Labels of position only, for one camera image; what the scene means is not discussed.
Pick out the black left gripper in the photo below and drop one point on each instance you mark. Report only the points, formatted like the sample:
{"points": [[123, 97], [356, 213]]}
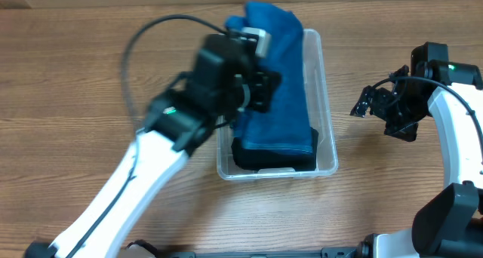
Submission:
{"points": [[254, 77]]}

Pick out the black cloth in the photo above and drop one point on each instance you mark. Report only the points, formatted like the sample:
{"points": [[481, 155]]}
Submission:
{"points": [[257, 159]]}

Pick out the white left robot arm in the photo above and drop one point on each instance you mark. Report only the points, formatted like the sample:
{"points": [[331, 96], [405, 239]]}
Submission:
{"points": [[176, 124]]}

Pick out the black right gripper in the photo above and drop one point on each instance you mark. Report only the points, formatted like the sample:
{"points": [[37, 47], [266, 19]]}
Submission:
{"points": [[379, 105]]}

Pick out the blue denim cloth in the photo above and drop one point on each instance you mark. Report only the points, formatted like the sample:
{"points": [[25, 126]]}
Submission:
{"points": [[285, 128]]}

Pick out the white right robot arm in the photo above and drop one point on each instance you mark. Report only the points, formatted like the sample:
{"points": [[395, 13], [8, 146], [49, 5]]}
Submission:
{"points": [[450, 225]]}

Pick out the clear plastic container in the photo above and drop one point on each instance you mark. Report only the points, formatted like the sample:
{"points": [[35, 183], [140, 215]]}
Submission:
{"points": [[318, 106]]}

